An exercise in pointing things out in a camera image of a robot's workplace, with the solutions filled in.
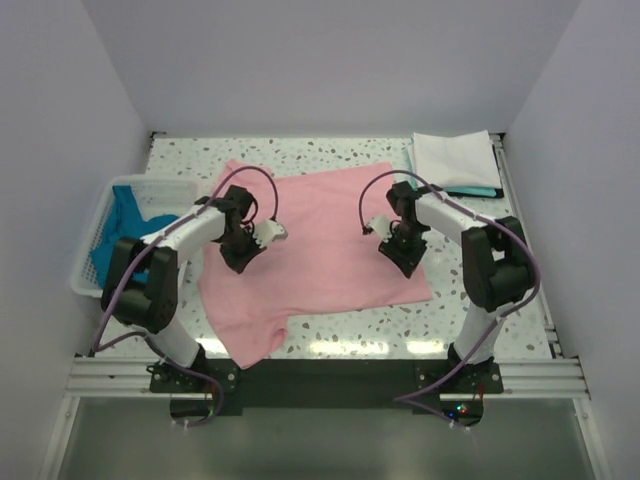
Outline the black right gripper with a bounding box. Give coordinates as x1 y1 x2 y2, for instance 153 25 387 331
379 222 427 279

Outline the white plastic basket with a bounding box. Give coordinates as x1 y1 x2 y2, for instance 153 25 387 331
70 174 201 299

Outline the blue t shirt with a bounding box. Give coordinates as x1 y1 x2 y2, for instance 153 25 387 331
90 185 178 288

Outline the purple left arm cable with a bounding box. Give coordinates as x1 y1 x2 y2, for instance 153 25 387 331
92 165 280 427

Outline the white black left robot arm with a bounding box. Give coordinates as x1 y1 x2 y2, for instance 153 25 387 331
101 185 264 392

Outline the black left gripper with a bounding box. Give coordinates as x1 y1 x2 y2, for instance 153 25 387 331
218 225 266 274

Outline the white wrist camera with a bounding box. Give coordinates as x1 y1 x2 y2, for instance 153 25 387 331
364 214 393 242
252 219 288 248

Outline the aluminium frame rail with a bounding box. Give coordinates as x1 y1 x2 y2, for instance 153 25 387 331
66 357 590 399

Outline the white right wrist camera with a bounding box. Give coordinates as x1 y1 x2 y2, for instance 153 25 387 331
364 214 393 242

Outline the folded white t shirt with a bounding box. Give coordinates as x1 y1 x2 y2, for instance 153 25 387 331
409 130 502 189

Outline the folded black t shirt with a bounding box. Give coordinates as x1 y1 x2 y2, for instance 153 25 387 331
445 145 504 198

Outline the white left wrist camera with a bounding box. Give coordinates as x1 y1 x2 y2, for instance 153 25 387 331
252 219 288 248

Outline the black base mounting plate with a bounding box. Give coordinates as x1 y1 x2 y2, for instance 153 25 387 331
146 359 505 426

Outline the folded teal t shirt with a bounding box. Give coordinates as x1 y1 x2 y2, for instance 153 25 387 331
405 145 502 198

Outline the pink t shirt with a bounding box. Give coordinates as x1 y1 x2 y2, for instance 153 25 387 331
198 160 432 369

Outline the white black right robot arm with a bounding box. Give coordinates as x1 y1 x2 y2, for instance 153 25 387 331
367 181 540 393

